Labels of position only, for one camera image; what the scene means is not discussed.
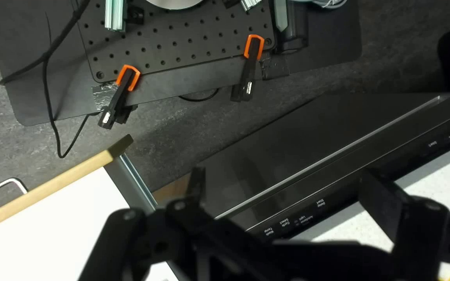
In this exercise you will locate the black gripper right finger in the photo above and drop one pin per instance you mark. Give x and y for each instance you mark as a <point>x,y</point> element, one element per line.
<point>384,202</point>

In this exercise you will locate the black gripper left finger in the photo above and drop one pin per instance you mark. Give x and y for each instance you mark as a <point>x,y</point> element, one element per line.
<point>196,185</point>

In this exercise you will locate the black dishwasher panel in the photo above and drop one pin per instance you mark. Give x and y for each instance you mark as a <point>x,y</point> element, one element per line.
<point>306,165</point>

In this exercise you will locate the orange black clamp left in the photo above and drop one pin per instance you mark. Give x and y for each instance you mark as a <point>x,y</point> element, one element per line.
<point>117,110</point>

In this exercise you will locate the orange black clamp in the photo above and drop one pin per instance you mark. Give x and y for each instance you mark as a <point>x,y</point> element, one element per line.
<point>117,110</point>
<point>251,56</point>

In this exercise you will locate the orange black clamp right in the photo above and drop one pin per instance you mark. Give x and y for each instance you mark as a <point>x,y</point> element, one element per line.
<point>251,56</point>

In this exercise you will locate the black perforated breadboard plate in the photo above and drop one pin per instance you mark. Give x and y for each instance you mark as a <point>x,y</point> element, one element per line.
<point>157,40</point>

